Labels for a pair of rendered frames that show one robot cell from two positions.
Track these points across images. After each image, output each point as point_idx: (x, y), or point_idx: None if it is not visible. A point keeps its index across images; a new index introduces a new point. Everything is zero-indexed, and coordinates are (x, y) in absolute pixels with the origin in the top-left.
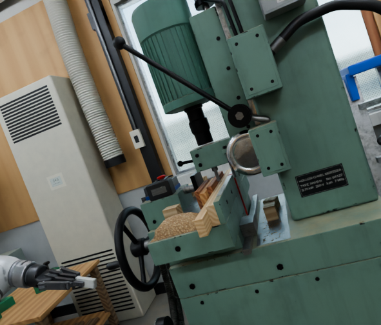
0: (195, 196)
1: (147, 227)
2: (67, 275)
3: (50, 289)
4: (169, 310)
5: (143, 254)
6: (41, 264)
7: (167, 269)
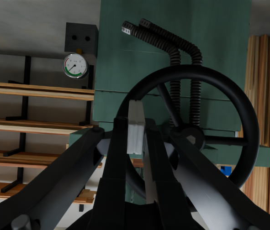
0: (133, 163)
1: (241, 157)
2: (145, 180)
3: (41, 172)
4: (155, 41)
5: (173, 127)
6: None
7: (191, 88)
